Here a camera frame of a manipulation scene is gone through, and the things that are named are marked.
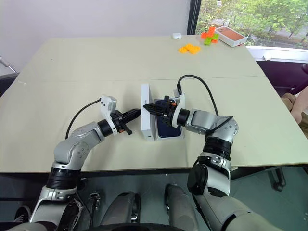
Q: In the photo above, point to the thin grey rod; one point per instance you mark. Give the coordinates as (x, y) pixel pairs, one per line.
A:
(8, 64)

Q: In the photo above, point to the dark blue smartphone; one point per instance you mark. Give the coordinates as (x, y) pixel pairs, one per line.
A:
(166, 131)

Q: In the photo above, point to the white phone box lid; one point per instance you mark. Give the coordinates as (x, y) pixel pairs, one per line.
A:
(146, 125)

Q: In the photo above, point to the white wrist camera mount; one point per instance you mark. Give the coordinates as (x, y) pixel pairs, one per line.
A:
(181, 101)
(108, 103)

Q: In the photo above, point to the person's bare forearm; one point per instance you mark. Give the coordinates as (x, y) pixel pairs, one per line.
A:
(302, 113)

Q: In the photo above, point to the orange toy brick stack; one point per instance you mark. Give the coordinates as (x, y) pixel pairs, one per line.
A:
(209, 31)

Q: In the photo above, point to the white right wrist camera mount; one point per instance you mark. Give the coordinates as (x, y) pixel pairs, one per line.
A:
(181, 101)

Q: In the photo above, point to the white earbuds case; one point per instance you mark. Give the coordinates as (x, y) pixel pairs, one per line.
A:
(176, 35)

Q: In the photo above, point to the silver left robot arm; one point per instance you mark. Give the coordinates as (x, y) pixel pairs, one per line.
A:
(77, 142)

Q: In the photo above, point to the orange tray box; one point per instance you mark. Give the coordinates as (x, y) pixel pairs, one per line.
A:
(229, 36)

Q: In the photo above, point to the dark grey seat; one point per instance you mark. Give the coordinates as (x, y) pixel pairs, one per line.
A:
(7, 83)

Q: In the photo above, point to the white window sill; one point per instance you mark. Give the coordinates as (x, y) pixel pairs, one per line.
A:
(276, 53)

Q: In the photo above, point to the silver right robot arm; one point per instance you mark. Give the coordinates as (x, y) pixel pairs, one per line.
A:
(216, 156)

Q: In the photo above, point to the black and white sneaker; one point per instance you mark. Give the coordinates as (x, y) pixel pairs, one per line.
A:
(22, 214)

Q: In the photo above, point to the white phone box base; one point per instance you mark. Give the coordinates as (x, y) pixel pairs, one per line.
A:
(171, 138)

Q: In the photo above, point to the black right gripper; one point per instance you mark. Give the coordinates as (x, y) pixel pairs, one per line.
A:
(168, 108)

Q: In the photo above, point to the yellow toy brick cluster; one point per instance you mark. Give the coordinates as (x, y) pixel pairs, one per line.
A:
(190, 49)

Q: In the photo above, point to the person's tan trouser leg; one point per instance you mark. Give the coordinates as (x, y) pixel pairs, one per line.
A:
(288, 101)

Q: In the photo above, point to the black chair base with caster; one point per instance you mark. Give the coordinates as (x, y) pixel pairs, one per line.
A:
(279, 180)

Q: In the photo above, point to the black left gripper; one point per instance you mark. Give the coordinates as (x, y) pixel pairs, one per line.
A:
(119, 120)

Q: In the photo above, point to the black window frame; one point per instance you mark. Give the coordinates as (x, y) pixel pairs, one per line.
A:
(193, 16)

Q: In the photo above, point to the black metal stand bar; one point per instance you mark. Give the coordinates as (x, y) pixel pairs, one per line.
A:
(92, 207)

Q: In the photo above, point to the green toy brick stack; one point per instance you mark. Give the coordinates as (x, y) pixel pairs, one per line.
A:
(211, 38)

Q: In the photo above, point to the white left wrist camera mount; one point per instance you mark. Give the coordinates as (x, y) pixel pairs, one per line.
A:
(108, 103)

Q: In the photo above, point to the dark grey rounded shape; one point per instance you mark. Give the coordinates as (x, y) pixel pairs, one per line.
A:
(124, 209)
(180, 207)

